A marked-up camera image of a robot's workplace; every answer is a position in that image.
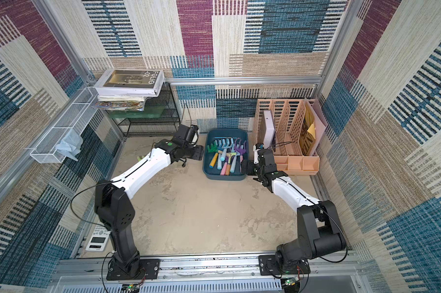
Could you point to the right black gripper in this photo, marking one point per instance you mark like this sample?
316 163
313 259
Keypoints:
256 170

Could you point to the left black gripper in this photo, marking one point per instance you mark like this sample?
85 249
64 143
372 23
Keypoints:
200 152

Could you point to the teal plastic storage box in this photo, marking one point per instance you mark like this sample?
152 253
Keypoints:
222 133

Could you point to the green rake wooden handle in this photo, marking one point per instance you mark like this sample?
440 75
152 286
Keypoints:
213 147

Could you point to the blue fork yellow handle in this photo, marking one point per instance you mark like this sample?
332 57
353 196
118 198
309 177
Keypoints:
215 156

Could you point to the light blue fork rake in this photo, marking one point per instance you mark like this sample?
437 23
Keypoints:
222 148

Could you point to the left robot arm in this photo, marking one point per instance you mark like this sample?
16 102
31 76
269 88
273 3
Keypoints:
113 199

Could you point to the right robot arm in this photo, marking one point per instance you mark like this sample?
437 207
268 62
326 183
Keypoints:
319 231

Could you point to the white book in organizer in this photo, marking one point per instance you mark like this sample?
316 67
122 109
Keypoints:
267 129

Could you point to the green folder on shelf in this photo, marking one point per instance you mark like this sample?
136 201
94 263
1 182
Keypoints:
154 112

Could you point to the peach file organizer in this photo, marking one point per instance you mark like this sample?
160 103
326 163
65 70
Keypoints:
288 117

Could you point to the yellow black magazine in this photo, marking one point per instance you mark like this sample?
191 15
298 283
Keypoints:
308 131

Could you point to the stack of magazines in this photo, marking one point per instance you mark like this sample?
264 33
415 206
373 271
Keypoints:
120 103

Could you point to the pink folder in organizer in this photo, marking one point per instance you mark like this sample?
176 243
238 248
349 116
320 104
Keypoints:
320 123

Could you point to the white folio book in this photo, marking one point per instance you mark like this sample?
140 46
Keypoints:
117 82

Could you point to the crumpled white cloth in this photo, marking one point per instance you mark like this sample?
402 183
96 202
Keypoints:
70 145

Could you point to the white calculator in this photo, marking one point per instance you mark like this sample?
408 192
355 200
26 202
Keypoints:
98 239

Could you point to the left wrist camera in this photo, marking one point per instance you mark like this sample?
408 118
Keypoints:
192 135

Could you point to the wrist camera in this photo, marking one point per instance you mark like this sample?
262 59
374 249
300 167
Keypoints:
192 135
256 148

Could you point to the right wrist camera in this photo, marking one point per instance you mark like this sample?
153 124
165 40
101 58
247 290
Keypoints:
256 148

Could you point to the purple rake pink handle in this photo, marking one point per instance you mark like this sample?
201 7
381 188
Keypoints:
240 151

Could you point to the pale blue fork white handle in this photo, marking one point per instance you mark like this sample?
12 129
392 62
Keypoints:
233 162

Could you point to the black wire shelf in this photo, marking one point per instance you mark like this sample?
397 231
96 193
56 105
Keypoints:
160 117

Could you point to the purple trowel pink handle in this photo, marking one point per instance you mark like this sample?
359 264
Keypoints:
229 151

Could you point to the white wire basket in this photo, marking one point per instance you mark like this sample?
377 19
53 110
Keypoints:
74 118

